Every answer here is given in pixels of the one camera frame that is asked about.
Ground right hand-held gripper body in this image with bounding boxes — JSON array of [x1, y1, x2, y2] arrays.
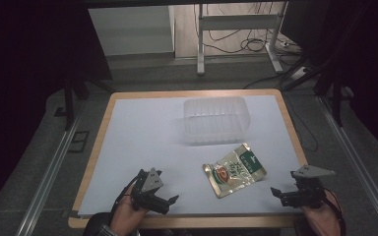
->
[[289, 164, 337, 209]]

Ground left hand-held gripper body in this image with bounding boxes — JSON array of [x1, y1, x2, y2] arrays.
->
[[130, 167, 171, 216]]

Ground person's left hand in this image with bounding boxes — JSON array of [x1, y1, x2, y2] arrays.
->
[[109, 184, 150, 236]]

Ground person's right hand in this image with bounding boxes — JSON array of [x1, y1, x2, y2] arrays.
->
[[300, 190, 343, 236]]

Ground white table mat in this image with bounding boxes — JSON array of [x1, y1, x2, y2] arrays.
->
[[78, 94, 305, 217]]

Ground green and gold snack packet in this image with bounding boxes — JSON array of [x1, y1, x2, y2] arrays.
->
[[202, 142, 268, 200]]

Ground clear plastic container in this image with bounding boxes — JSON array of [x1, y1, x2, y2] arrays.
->
[[183, 95, 252, 146]]

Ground black metal stand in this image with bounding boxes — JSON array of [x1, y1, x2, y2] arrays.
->
[[53, 77, 116, 132], [282, 55, 355, 128]]

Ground white power strip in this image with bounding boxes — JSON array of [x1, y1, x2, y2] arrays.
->
[[289, 66, 310, 82]]

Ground white cabinet panel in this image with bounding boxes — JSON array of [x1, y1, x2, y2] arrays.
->
[[88, 5, 176, 57]]

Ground dark curtain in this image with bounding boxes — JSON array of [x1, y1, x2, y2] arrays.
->
[[280, 0, 378, 161], [0, 0, 113, 214]]

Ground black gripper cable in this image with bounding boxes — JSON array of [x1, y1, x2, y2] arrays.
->
[[110, 175, 143, 214], [323, 188, 347, 236]]

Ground aluminium rail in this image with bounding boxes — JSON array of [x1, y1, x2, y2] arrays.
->
[[14, 112, 84, 236], [318, 95, 378, 236]]

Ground thin black cable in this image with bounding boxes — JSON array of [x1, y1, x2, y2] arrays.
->
[[283, 93, 320, 153]]

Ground black floor cables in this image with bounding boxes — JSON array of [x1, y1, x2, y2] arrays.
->
[[193, 2, 301, 57]]

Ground white metal desk frame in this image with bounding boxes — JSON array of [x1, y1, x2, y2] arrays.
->
[[196, 1, 288, 77]]

